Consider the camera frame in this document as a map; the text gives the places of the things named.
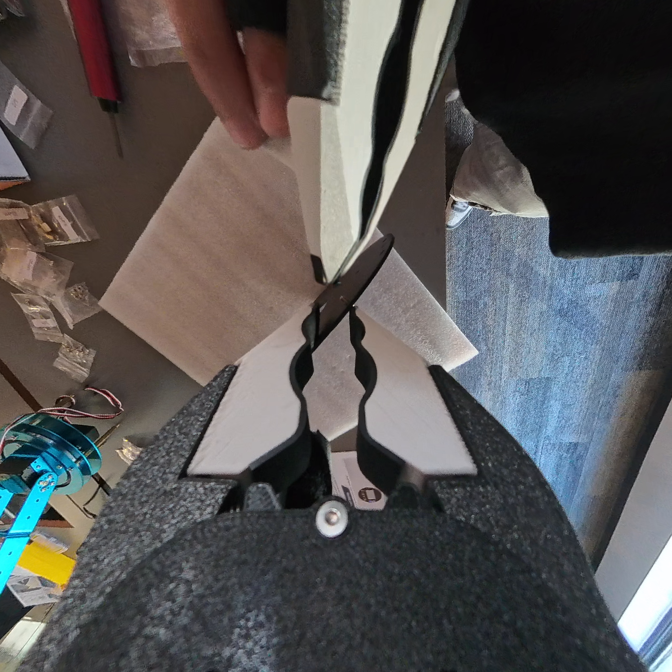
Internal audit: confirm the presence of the dark grey desk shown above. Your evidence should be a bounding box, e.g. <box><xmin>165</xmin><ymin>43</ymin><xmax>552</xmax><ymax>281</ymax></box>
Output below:
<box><xmin>0</xmin><ymin>0</ymin><xmax>449</xmax><ymax>672</ymax></box>

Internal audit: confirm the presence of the small clear parts bag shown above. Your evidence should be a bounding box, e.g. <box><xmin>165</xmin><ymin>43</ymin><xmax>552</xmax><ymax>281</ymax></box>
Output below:
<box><xmin>0</xmin><ymin>198</ymin><xmax>45</xmax><ymax>253</ymax></box>
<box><xmin>12</xmin><ymin>293</ymin><xmax>65</xmax><ymax>343</ymax></box>
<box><xmin>52</xmin><ymin>333</ymin><xmax>96</xmax><ymax>383</ymax></box>
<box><xmin>0</xmin><ymin>251</ymin><xmax>74</xmax><ymax>295</ymax></box>

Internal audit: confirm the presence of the white foam sheet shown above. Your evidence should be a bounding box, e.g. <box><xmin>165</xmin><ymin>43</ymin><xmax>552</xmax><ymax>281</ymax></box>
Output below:
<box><xmin>99</xmin><ymin>117</ymin><xmax>480</xmax><ymax>442</ymax></box>

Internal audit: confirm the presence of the open instruction booklet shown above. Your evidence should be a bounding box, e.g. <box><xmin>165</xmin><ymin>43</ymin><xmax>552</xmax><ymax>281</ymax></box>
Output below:
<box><xmin>331</xmin><ymin>450</ymin><xmax>389</xmax><ymax>509</ymax></box>

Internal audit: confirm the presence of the small bag with silver nuts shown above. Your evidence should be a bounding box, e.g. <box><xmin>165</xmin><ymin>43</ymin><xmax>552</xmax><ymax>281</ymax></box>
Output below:
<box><xmin>52</xmin><ymin>282</ymin><xmax>102</xmax><ymax>329</ymax></box>

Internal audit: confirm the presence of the printed paper leaflet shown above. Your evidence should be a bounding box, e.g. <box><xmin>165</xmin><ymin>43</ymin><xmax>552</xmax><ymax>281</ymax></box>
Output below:
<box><xmin>8</xmin><ymin>572</ymin><xmax>61</xmax><ymax>607</ymax></box>

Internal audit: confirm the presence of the red handled screwdriver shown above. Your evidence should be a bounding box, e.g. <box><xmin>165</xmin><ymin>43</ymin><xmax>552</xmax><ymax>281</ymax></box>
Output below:
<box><xmin>68</xmin><ymin>0</ymin><xmax>125</xmax><ymax>158</ymax></box>

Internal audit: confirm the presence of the large clear plastic bag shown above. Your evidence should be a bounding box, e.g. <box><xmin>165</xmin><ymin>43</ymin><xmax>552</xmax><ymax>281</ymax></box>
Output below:
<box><xmin>113</xmin><ymin>0</ymin><xmax>184</xmax><ymax>68</ymax></box>

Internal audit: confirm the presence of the window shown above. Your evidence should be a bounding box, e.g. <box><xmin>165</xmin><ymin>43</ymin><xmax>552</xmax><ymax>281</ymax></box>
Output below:
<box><xmin>617</xmin><ymin>546</ymin><xmax>672</xmax><ymax>672</ymax></box>

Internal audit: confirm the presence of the small cardboard box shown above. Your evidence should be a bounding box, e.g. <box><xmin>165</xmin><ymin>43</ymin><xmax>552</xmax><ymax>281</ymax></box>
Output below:
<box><xmin>0</xmin><ymin>126</ymin><xmax>31</xmax><ymax>190</ymax></box>

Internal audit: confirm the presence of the yellow box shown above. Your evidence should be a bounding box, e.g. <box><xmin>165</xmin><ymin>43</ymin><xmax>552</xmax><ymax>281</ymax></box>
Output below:
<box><xmin>16</xmin><ymin>540</ymin><xmax>77</xmax><ymax>585</ymax></box>

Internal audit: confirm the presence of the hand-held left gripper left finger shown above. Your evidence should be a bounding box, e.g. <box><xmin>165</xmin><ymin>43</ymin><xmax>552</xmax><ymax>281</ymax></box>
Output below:
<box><xmin>186</xmin><ymin>309</ymin><xmax>333</xmax><ymax>509</ymax></box>

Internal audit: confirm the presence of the person's right hand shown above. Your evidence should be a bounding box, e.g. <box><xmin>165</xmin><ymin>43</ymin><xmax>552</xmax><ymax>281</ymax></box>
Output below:
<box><xmin>176</xmin><ymin>0</ymin><xmax>291</xmax><ymax>149</ymax></box>

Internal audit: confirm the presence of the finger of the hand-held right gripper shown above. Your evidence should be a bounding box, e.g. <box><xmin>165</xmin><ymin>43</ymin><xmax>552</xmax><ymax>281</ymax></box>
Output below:
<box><xmin>361</xmin><ymin>0</ymin><xmax>456</xmax><ymax>249</ymax></box>
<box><xmin>288</xmin><ymin>0</ymin><xmax>401</xmax><ymax>285</ymax></box>

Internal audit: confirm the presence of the small grey labelled bag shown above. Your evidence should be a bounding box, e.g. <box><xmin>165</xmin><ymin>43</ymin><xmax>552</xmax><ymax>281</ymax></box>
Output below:
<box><xmin>0</xmin><ymin>63</ymin><xmax>54</xmax><ymax>149</ymax></box>

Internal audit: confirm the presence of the person's black clothing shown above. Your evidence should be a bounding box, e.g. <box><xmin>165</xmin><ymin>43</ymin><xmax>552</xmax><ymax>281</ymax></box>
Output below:
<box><xmin>456</xmin><ymin>0</ymin><xmax>672</xmax><ymax>259</ymax></box>

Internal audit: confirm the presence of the small bag with brass parts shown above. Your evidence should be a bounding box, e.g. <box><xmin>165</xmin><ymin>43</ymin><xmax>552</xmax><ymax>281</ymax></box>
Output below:
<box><xmin>29</xmin><ymin>195</ymin><xmax>99</xmax><ymax>246</ymax></box>

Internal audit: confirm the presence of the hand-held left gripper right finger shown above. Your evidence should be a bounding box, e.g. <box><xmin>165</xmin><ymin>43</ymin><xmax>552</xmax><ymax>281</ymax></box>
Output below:
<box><xmin>349</xmin><ymin>309</ymin><xmax>478</xmax><ymax>490</ymax></box>

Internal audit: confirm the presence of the person's beige trouser leg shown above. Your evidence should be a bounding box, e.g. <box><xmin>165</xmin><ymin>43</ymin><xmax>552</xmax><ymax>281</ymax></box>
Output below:
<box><xmin>445</xmin><ymin>89</ymin><xmax>549</xmax><ymax>218</ymax></box>

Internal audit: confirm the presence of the red white servo cable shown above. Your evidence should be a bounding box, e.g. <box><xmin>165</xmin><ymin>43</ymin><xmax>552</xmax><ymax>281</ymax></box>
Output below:
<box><xmin>0</xmin><ymin>387</ymin><xmax>124</xmax><ymax>436</ymax></box>

